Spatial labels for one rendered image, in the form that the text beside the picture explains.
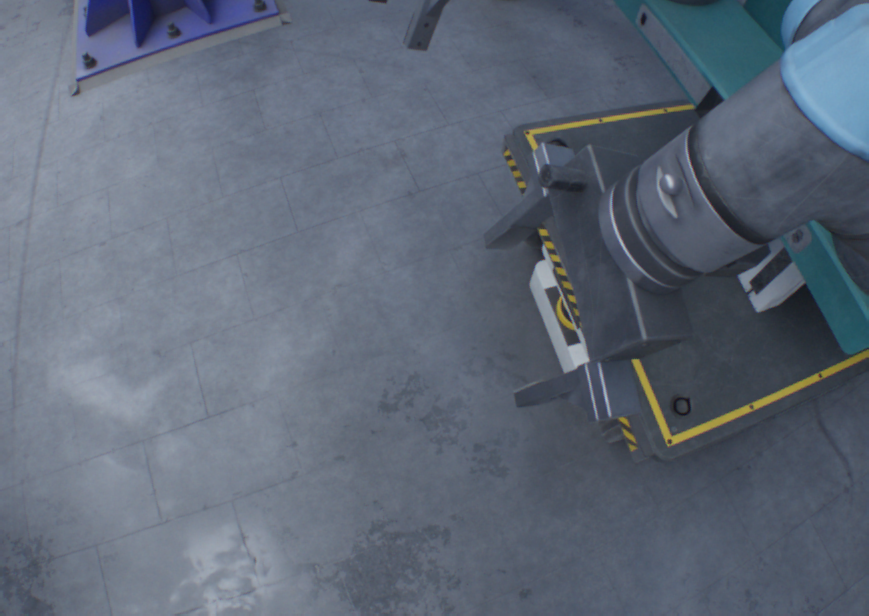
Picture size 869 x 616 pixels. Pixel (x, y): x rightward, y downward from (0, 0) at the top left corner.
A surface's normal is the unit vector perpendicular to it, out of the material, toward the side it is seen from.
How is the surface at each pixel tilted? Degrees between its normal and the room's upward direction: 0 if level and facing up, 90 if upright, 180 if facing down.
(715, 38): 0
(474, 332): 0
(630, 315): 67
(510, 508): 0
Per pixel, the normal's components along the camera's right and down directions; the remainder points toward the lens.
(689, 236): -0.56, 0.59
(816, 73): -0.88, -0.18
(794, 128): -0.79, 0.27
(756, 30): 0.04, -0.47
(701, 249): -0.34, 0.78
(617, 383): 0.44, -0.36
